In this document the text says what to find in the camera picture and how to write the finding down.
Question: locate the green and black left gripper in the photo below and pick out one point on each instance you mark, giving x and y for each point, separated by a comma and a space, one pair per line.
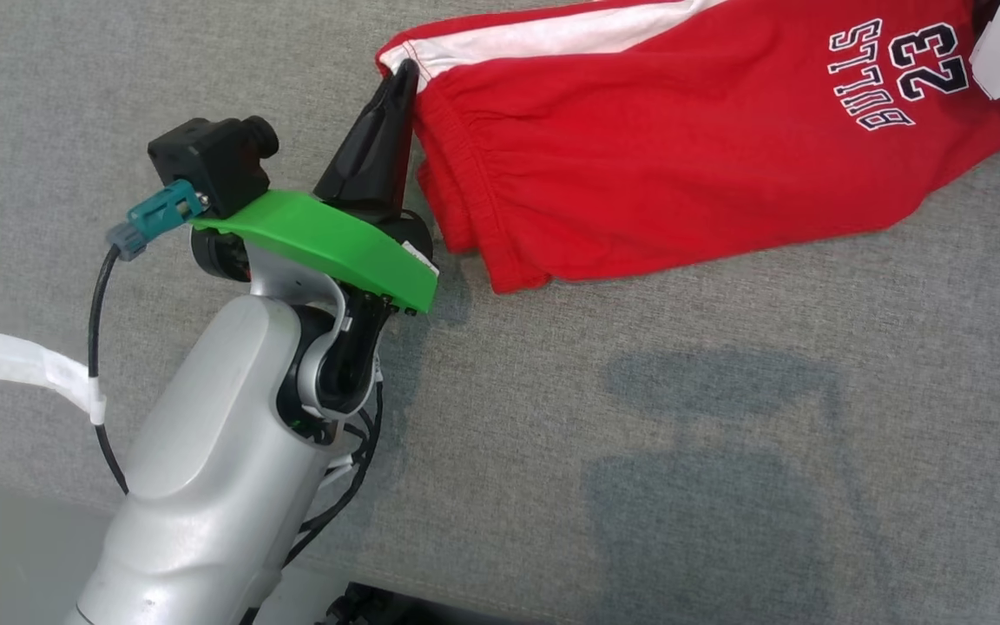
335, 239

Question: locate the red Bulls shorts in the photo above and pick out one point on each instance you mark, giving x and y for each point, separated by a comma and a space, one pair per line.
682, 156

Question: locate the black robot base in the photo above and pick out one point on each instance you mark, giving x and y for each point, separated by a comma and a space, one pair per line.
378, 608

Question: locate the white tape strip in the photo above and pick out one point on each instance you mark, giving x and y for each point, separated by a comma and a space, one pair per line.
5, 360

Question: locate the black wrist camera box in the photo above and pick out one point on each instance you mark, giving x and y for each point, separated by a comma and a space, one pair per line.
213, 161

